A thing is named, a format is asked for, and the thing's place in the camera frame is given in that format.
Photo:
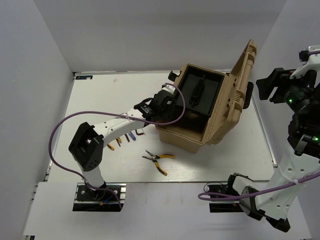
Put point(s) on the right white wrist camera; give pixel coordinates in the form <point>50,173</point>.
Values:
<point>311,59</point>

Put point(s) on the blue label sticker left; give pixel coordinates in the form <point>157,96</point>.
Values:
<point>84,77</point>

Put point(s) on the yellow black needle-nose pliers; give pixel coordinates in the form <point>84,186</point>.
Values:
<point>154,158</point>

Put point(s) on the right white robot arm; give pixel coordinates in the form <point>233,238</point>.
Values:
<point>301,156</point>

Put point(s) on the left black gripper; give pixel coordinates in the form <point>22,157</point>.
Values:
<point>167,115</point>

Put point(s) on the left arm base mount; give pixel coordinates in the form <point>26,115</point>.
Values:
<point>88,200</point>

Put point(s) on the yellow black pliers left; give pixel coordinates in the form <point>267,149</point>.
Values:
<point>111,147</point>

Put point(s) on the black toolbox inner tray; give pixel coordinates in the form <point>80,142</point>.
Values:
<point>200,89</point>

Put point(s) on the blue red handled screwdriver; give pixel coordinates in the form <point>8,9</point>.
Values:
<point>132,136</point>

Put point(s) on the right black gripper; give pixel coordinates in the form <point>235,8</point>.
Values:
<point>265,85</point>

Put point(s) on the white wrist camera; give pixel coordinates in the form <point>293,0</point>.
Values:
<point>311,59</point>
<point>168,88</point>

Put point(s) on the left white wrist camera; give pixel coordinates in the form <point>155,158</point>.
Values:
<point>168,88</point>

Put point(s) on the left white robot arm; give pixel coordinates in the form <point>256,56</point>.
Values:
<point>89,141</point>

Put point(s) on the brown L-shaped hex key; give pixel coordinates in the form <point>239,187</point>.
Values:
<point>140,132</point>

